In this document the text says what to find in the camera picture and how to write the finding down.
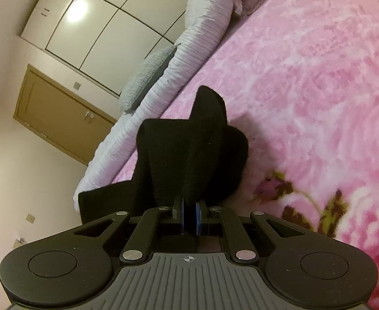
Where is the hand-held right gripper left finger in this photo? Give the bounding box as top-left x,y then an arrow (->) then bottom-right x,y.
74,196 -> 194,264

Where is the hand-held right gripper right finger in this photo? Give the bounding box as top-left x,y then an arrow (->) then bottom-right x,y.
195,199 -> 307,264

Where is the black garment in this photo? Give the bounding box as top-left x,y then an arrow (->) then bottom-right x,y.
78,85 -> 249,225

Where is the pale lilac ribbed quilt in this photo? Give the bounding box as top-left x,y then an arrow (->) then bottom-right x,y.
76,0 -> 242,197

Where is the grey textured pillow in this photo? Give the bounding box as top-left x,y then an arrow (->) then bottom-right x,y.
120,43 -> 181,114

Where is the wooden door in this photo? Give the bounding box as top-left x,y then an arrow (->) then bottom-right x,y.
13,64 -> 118,167

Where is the pink floral blanket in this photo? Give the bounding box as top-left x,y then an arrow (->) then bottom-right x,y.
112,0 -> 379,310

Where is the white wardrobe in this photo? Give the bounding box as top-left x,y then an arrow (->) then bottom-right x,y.
20,0 -> 203,98

